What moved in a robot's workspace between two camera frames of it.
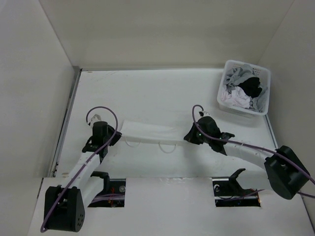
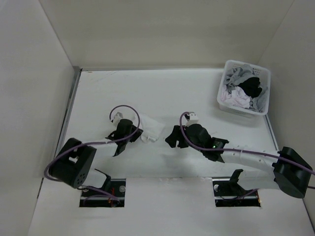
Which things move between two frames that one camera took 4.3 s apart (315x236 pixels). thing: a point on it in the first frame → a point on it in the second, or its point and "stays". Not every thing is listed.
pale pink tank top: [236, 97] stays
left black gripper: [117, 136] → [137, 134]
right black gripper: [190, 136] → [175, 134]
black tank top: [251, 86] stays
